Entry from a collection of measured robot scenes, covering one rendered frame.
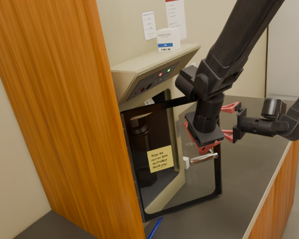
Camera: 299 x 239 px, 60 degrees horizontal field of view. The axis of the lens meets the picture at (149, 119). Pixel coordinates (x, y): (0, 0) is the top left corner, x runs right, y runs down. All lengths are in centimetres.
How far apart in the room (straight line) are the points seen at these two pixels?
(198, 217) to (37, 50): 74
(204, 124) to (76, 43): 34
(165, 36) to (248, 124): 42
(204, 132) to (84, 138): 31
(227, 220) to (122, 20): 72
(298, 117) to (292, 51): 280
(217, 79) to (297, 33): 314
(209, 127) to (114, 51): 31
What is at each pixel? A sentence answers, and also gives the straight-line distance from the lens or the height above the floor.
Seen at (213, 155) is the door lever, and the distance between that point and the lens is 80.
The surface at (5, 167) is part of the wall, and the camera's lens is 107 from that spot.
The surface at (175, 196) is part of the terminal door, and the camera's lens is 89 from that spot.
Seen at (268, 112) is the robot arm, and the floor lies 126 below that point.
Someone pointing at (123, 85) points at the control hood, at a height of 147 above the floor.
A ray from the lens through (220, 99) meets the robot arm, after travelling 59.
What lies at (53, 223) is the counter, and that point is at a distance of 112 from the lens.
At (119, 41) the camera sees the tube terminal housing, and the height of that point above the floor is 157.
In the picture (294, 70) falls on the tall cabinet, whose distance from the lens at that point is 372.
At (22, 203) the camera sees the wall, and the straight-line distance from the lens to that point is 115.
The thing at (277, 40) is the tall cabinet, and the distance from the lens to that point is 368.
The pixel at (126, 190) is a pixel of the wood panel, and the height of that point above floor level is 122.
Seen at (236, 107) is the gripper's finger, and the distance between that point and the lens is 96.
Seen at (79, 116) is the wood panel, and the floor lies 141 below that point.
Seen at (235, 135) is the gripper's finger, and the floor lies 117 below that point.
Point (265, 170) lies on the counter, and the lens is 121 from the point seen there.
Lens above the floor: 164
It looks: 24 degrees down
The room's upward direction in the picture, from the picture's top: 9 degrees counter-clockwise
